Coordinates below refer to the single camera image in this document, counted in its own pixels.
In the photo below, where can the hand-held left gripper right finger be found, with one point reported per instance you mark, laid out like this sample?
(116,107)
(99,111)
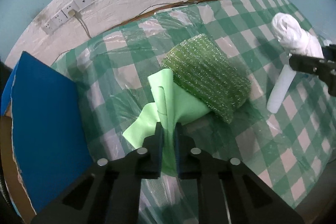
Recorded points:
(179,140)

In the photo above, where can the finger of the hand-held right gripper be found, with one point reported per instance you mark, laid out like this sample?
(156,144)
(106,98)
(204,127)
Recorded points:
(307,64)

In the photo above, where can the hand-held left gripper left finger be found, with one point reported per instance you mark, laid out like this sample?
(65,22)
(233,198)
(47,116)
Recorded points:
(157,140)

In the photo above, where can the light green cloth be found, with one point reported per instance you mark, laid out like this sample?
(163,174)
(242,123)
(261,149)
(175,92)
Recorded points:
(173,106)

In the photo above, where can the white cloth bundle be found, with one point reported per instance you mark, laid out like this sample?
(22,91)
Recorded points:
(291,32)

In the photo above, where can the blue cardboard box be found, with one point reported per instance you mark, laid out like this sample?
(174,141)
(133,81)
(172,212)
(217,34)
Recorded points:
(47,119)

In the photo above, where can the green glittery sponge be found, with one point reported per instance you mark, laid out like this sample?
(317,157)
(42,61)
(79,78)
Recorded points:
(210,77)

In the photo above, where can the green checkered plastic tablecloth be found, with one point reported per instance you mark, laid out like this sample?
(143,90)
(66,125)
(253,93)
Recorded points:
(262,148)

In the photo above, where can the white wall socket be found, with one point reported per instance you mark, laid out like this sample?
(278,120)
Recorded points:
(68,10)
(48,28)
(83,1)
(58,19)

